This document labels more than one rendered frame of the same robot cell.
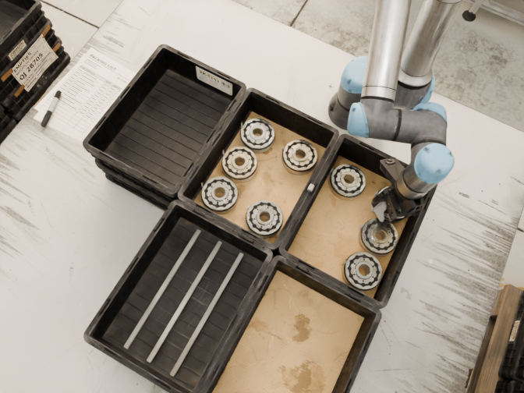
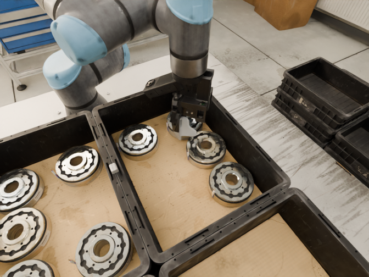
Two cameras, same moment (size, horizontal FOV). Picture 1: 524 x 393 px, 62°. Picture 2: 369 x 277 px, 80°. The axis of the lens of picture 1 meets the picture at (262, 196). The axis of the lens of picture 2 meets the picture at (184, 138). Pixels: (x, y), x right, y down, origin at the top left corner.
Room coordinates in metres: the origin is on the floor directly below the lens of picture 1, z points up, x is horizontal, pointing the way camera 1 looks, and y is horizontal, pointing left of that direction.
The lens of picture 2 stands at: (0.20, -0.05, 1.32)
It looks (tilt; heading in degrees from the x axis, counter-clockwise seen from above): 52 degrees down; 311
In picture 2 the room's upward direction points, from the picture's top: straight up
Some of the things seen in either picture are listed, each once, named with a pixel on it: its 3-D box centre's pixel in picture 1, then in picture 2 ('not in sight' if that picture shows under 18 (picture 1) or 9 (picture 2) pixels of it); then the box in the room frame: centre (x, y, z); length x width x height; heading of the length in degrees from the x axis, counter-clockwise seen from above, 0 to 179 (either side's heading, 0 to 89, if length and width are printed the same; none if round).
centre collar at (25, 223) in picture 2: (239, 161); (16, 232); (0.53, 0.08, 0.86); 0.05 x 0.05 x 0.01
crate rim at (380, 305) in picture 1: (360, 215); (179, 144); (0.41, -0.27, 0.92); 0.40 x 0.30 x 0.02; 160
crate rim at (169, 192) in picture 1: (168, 115); not in sight; (0.61, 0.30, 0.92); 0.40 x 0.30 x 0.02; 160
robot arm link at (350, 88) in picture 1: (362, 83); (71, 77); (0.84, -0.25, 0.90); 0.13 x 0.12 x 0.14; 89
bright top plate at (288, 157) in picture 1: (299, 154); (77, 162); (0.59, -0.09, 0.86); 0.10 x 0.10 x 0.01
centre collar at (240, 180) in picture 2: (363, 270); (231, 179); (0.28, -0.30, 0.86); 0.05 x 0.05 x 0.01
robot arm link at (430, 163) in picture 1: (428, 167); (188, 18); (0.46, -0.35, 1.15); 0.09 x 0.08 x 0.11; 179
